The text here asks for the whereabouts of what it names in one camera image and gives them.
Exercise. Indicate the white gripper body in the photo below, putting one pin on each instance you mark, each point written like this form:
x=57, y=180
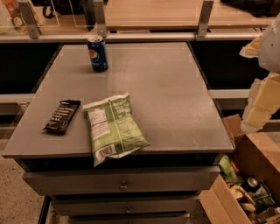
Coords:
x=270, y=48

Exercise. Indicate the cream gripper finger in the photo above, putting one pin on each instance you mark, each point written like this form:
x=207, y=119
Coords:
x=251, y=50
x=263, y=103

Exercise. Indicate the blue pepsi can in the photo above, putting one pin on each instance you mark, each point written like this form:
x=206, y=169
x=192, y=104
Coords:
x=97, y=53

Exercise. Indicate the dark bag top right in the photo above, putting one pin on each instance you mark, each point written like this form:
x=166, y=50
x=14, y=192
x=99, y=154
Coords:
x=257, y=8

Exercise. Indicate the green snack bag in box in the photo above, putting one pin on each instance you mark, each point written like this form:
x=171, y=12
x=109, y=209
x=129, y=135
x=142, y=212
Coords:
x=228, y=173

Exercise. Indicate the silver can in box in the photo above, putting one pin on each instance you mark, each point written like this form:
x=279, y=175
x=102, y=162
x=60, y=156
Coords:
x=251, y=185

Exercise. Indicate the green jalapeno chip bag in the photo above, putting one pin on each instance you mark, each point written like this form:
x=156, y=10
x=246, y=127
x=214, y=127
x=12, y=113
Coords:
x=113, y=131

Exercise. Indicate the black bag on counter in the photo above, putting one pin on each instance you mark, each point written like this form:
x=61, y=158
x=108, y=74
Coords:
x=63, y=7

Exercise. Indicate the cardboard box of snacks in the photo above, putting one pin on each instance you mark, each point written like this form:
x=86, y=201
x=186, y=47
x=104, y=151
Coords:
x=258, y=156

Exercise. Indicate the top drawer with knob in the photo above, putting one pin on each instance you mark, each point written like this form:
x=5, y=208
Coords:
x=167, y=179

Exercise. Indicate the drawer with knob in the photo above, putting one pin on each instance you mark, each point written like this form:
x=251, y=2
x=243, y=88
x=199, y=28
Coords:
x=167, y=179
x=126, y=205

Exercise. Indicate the grey drawer cabinet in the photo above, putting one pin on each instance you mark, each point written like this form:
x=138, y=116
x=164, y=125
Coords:
x=169, y=103

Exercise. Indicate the middle drawer with knob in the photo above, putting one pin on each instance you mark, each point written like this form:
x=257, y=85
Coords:
x=126, y=205

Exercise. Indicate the black snack bar wrapper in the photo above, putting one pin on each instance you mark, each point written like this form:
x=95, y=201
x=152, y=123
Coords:
x=62, y=116

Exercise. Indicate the orange snack package on shelf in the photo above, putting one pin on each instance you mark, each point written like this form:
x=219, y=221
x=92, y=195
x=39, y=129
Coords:
x=11, y=19

